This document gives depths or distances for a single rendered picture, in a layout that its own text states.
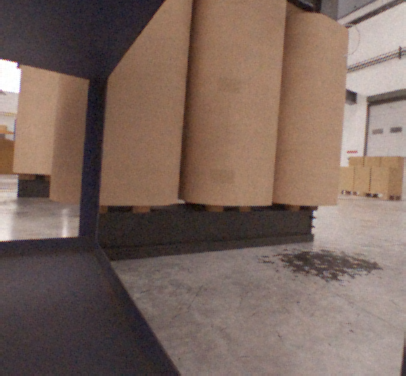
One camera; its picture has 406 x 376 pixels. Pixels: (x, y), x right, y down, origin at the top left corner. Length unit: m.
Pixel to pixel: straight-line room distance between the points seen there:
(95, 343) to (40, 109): 2.22
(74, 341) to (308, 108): 1.14
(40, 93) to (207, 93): 1.74
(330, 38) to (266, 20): 0.39
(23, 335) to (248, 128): 0.84
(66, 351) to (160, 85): 0.70
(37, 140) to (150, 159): 1.71
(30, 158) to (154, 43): 1.76
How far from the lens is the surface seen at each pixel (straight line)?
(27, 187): 2.61
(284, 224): 1.32
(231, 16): 1.07
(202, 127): 0.94
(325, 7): 1.52
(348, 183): 7.31
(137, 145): 0.79
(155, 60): 0.86
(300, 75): 1.27
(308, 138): 1.21
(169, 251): 0.99
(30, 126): 2.45
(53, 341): 0.36
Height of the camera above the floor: 0.32
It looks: 1 degrees down
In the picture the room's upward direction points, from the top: 4 degrees clockwise
